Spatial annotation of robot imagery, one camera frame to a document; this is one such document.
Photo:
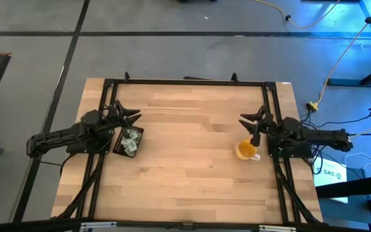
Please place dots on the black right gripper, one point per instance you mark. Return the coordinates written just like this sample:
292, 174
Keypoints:
264, 124

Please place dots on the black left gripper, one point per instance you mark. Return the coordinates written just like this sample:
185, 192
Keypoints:
114, 117

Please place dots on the black floor beam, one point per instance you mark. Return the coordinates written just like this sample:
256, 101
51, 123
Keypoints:
349, 190

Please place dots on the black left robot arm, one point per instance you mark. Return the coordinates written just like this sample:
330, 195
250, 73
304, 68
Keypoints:
66, 135

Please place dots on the silver rig bracket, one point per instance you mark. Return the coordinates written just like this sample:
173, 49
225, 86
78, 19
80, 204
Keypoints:
98, 225
277, 228

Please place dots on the yellow ceramic mug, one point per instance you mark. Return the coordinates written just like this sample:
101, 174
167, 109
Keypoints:
246, 151

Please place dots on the pale green stevia packet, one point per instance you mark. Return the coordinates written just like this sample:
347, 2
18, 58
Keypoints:
132, 146
129, 153
134, 134
127, 141

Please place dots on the blue-lit bench leg frame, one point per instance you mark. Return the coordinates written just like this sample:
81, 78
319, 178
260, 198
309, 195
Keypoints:
359, 83

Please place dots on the black frame bracket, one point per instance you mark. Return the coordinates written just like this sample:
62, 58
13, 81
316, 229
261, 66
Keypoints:
127, 76
234, 77

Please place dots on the white box green logo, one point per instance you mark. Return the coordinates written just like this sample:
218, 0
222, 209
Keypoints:
328, 174

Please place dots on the black camera rig bar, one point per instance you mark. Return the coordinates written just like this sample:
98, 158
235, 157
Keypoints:
27, 225

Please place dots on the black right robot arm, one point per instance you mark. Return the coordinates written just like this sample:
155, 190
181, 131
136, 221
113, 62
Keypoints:
314, 135

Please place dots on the black plastic mesh basket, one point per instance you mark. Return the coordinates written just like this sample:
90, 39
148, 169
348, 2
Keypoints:
121, 148

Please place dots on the white corner sticker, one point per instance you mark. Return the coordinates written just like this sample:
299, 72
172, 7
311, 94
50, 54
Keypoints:
287, 83

